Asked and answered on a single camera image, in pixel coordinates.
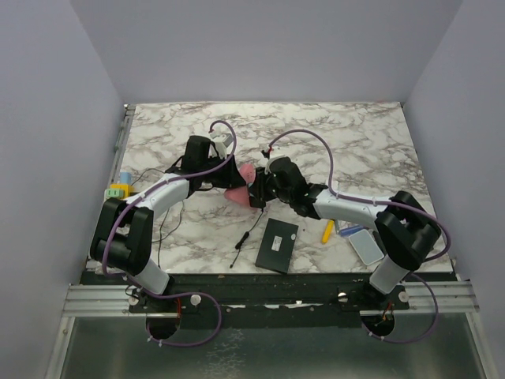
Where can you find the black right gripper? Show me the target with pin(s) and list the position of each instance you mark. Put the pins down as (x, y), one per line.
(258, 186)

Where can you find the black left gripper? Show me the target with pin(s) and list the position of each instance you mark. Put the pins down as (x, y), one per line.
(231, 178)

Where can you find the pink power strip socket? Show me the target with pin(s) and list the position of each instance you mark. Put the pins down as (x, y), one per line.
(241, 195)

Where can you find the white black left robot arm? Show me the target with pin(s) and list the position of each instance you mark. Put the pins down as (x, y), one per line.
(123, 235)

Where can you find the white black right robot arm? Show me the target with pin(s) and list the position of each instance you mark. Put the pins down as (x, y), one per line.
(407, 232)

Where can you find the yellow plug adapter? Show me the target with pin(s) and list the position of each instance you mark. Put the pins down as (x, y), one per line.
(129, 190)

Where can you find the green plug adapter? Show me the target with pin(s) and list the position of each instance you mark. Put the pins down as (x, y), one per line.
(114, 193)

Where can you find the black rectangular box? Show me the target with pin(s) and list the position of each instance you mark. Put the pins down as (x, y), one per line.
(277, 246)

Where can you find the blue red screwdriver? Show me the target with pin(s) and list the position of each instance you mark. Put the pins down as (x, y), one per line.
(345, 232)

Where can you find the white grey phone case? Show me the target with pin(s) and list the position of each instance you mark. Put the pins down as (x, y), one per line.
(366, 247)

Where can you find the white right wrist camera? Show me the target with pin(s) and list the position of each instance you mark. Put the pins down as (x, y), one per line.
(270, 162)

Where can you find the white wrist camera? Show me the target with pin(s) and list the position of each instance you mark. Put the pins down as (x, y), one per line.
(270, 162)
(223, 140)

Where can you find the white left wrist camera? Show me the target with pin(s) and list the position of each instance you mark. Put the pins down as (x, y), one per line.
(223, 140)

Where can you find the black adapter with cord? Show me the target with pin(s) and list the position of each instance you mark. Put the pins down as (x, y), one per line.
(244, 237)

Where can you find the yellow handled utility knife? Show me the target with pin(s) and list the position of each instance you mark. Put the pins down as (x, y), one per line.
(330, 226)

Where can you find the aluminium frame rail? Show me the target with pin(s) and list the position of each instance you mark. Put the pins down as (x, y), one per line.
(96, 301)

